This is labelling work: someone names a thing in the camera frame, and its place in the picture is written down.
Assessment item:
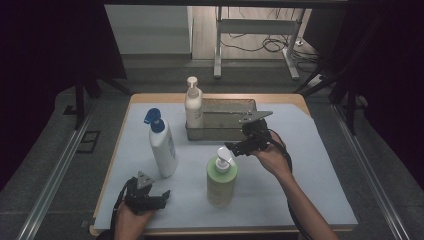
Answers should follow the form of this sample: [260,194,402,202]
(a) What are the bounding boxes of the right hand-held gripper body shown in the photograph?
[237,110,274,156]

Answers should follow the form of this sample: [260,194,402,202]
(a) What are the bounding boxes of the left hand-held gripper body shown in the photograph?
[124,170,164,215]

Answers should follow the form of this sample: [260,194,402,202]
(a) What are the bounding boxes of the grey metal mesh basket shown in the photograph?
[185,97,260,142]

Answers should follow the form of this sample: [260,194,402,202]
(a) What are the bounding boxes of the green bottle with white pump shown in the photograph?
[206,146,239,209]

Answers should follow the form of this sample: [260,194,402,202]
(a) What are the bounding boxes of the white bottle with blue pump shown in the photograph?
[143,107,179,179]

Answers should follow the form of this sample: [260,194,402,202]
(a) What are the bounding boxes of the cream pump bottle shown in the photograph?
[184,76,205,130]

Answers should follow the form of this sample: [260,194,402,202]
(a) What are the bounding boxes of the person's left hand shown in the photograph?
[112,201,156,240]

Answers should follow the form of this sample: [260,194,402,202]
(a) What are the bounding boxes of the person's right hand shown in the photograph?
[251,132,293,181]

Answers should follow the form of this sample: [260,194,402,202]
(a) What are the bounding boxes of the pale blue table mat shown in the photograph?
[93,102,359,231]

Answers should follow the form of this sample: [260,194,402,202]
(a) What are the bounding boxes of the white power strip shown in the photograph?
[307,74,327,88]

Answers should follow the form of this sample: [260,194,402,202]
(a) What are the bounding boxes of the black metal stand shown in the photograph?
[73,71,134,132]
[294,64,360,136]

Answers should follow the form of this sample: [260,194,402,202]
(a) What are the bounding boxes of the black overhead beam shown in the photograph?
[103,0,349,10]

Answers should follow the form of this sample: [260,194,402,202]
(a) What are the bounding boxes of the white cabinet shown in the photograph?
[104,4,194,56]

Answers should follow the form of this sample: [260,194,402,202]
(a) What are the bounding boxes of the dark curtain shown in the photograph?
[302,0,424,193]
[0,0,128,193]

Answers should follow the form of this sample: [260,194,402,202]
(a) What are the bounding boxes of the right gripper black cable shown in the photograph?
[268,128,313,240]

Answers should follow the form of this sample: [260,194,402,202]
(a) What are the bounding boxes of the aluminium floor rail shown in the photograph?
[330,103,402,240]
[16,99,98,240]

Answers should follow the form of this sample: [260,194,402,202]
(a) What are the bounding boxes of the black floor cables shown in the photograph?
[219,8,321,73]

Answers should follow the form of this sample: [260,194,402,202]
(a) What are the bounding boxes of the white metal desk frame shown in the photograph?
[213,6,301,81]

